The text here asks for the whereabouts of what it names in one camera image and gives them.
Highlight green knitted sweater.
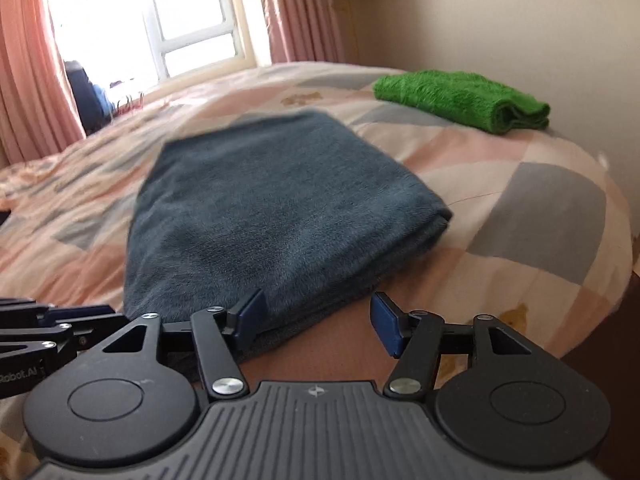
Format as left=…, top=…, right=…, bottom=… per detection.
left=373, top=70, right=551, bottom=136

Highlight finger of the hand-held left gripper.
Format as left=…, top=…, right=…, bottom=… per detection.
left=0, top=298, right=116, bottom=329
left=0, top=316, right=129, bottom=362

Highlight dark blue bag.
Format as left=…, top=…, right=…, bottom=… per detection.
left=64, top=60, right=119, bottom=136

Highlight pink grey checkered quilt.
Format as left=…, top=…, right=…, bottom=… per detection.
left=0, top=61, right=634, bottom=461

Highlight red cables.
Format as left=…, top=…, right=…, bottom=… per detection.
left=112, top=90, right=147, bottom=115

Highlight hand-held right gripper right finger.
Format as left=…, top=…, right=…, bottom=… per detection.
left=370, top=292, right=546, bottom=402

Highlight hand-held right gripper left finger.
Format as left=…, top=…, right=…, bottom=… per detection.
left=99, top=287, right=267, bottom=402

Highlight white framed window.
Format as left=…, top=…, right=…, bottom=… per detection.
left=40, top=0, right=259, bottom=111

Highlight blue denim jeans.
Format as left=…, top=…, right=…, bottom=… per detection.
left=122, top=110, right=454, bottom=367

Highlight pink curtain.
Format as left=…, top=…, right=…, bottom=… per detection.
left=252, top=0, right=347, bottom=67
left=0, top=0, right=87, bottom=167

